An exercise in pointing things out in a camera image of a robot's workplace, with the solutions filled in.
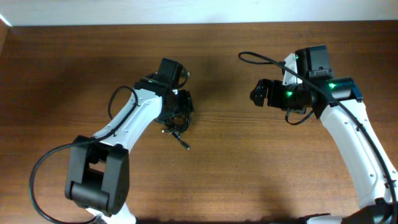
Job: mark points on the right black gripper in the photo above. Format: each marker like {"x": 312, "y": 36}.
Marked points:
{"x": 274, "y": 94}

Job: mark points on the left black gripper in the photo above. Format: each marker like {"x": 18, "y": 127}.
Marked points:
{"x": 185, "y": 103}

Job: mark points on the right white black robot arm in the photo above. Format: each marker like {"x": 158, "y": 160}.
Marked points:
{"x": 309, "y": 87}

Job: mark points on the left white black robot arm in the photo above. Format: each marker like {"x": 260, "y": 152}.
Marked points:
{"x": 98, "y": 170}

